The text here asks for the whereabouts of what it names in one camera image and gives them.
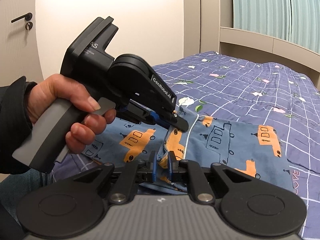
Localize black door handle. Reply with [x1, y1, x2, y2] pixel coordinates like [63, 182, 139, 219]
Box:
[11, 12, 33, 23]

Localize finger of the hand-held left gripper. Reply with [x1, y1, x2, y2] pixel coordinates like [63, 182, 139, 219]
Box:
[152, 110, 190, 133]
[117, 101, 153, 125]

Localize blue pants with orange cars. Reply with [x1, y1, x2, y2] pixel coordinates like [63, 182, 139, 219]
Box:
[64, 105, 295, 196]

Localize person's left hand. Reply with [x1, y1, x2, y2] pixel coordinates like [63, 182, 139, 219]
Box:
[26, 75, 117, 155]

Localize person's leg in blue jeans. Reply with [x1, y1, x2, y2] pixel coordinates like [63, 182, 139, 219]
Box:
[0, 171, 55, 222]

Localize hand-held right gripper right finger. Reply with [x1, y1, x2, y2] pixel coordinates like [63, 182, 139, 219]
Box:
[168, 151, 253, 203]

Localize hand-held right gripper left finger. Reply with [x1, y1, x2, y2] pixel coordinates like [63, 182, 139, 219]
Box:
[74, 151, 158, 203]

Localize white door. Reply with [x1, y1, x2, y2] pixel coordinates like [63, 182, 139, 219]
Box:
[0, 0, 42, 90]

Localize beige built-in wardrobe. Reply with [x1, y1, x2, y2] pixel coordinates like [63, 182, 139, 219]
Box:
[183, 0, 320, 87]

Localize person's left forearm black sleeve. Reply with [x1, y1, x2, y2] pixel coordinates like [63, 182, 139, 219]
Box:
[0, 76, 35, 175]

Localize teal curtain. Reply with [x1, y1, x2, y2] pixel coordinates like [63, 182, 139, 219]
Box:
[231, 0, 292, 42]
[288, 0, 320, 51]

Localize purple checked flower blanket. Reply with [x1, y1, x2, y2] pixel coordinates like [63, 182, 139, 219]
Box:
[51, 51, 320, 240]

